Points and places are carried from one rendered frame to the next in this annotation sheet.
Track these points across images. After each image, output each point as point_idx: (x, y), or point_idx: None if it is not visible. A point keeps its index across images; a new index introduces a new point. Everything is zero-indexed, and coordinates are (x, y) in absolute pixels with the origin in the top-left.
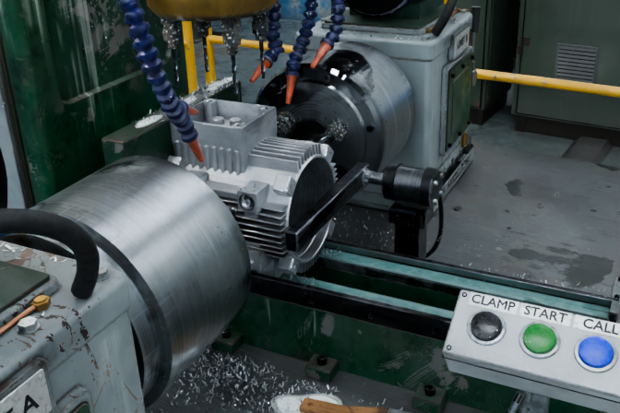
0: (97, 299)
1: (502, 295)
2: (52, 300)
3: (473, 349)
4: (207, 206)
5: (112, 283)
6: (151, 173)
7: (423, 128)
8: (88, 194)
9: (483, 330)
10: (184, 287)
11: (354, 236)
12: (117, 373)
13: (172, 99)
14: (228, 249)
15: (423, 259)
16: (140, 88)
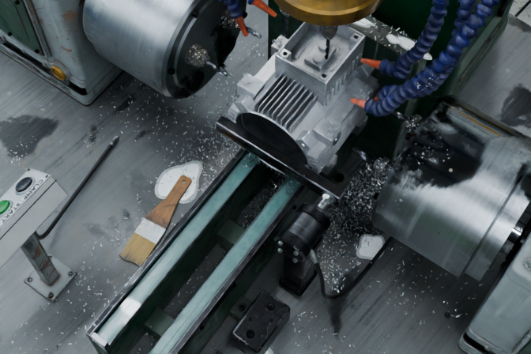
0: None
1: (192, 299)
2: None
3: (20, 180)
4: (156, 34)
5: None
6: None
7: (486, 300)
8: None
9: (20, 182)
10: (108, 35)
11: (427, 261)
12: (49, 13)
13: None
14: (146, 59)
15: (253, 250)
16: None
